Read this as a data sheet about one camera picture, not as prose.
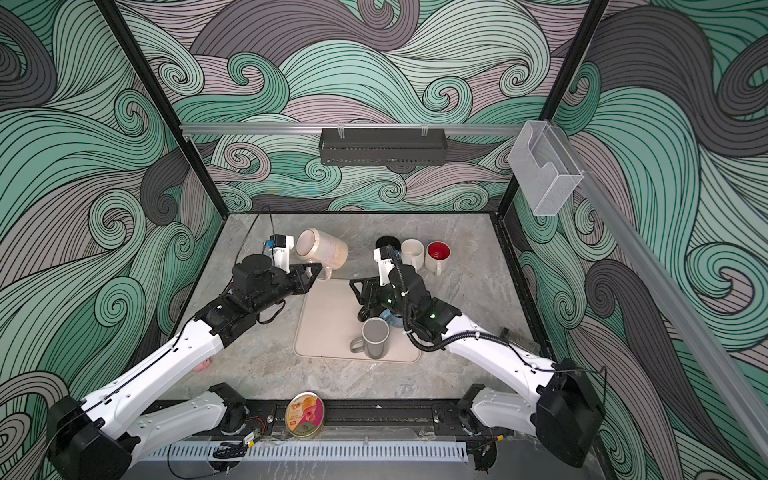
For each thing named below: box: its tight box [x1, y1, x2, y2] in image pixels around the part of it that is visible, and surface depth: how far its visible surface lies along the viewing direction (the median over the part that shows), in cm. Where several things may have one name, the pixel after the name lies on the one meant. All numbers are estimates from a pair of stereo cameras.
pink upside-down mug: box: [295, 228, 349, 281], surface depth 75 cm
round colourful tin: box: [284, 391, 325, 438], surface depth 73 cm
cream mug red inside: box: [424, 240, 452, 276], surface depth 102 cm
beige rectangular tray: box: [293, 278, 422, 363], surface depth 89 cm
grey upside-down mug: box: [350, 317, 391, 360], surface depth 82 cm
